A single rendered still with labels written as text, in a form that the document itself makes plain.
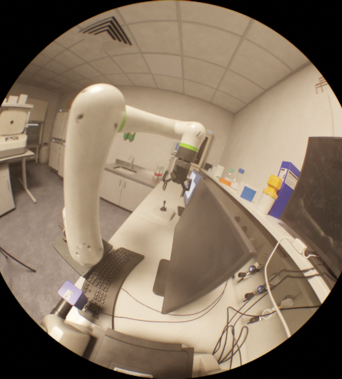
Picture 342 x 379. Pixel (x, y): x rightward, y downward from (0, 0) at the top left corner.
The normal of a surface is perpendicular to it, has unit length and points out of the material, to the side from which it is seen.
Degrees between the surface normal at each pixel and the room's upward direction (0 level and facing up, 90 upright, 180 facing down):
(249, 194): 90
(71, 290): 0
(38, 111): 82
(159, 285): 0
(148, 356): 0
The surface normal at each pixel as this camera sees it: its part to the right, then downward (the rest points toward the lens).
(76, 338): 0.98, -0.12
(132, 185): -0.11, 0.27
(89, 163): 0.68, 0.50
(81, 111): 0.07, 0.47
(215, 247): -0.91, -0.40
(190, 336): 0.33, -0.90
